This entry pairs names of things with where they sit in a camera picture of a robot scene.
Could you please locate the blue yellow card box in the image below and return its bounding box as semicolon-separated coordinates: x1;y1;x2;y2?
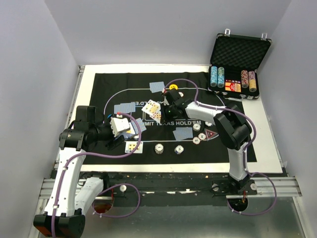
122;129;139;139

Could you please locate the face up community card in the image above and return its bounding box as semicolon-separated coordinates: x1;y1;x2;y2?
142;100;158;115
149;103;161;124

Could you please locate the blue backed card deck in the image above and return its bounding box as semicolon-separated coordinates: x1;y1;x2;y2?
131;118;147;134

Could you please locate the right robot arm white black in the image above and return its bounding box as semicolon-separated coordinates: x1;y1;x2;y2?
160;89;252;194

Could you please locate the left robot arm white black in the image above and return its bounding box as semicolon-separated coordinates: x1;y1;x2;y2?
33;106;130;238

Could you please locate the yellow dealer button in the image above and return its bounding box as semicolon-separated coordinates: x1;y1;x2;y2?
169;84;178;90

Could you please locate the black poker felt mat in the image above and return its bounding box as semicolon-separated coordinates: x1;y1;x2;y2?
80;71;258;165

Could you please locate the blue white chip stack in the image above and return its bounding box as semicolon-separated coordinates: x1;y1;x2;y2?
174;145;184;155

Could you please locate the grey white chip stack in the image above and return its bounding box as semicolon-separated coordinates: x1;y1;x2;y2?
155;143;164;154

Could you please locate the red triangle mat logo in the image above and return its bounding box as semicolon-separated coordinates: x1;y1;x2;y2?
205;128;218;140

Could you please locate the light blue chip row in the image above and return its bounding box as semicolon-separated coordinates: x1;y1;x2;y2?
210;66;218;87

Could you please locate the teal chip row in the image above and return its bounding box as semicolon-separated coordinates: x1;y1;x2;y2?
217;67;225;88

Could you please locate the red card deck in case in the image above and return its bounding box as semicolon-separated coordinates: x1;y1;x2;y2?
225;79;241;93

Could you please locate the black aluminium chip case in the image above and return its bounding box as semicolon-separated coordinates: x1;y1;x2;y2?
208;29;272;100

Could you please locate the red chip row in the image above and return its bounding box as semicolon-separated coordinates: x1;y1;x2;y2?
241;70;249;88

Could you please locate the purple yellow chip row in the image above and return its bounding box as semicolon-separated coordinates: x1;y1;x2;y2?
248;71;257;92

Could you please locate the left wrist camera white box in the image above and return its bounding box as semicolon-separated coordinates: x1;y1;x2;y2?
110;118;130;137

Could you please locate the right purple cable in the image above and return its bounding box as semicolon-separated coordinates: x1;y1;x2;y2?
162;78;277;216

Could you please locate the purple cable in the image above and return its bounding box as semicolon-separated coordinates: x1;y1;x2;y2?
162;78;277;216
51;113;143;238

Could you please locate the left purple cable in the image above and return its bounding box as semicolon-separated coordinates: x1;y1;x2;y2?
51;113;143;238

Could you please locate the aluminium mounting rail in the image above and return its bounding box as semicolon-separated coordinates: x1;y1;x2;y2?
39;177;302;199

